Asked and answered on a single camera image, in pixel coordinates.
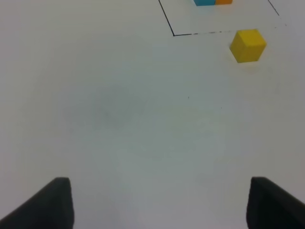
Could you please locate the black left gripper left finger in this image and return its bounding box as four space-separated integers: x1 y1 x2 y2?
0 177 74 229

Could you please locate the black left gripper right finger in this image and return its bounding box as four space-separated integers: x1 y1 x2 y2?
246 177 305 229

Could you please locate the yellow block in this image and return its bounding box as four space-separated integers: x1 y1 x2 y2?
230 29 266 63

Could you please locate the orange template block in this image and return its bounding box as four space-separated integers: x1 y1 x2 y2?
215 0 233 5

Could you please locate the blue template block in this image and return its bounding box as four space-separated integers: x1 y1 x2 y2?
193 0 215 6

